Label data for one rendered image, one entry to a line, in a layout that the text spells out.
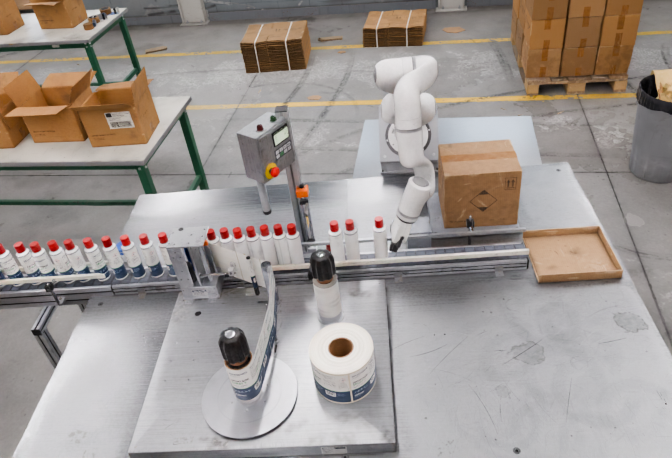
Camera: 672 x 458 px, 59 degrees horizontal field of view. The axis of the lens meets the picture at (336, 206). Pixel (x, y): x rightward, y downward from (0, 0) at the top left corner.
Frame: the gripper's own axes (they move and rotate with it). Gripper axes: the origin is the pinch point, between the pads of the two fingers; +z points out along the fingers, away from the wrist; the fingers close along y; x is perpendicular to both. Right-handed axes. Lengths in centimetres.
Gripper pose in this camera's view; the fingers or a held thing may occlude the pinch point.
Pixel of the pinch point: (394, 246)
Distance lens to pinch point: 229.2
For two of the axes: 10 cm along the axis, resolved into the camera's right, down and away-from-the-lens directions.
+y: -0.2, 6.1, -8.0
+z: -2.4, 7.7, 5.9
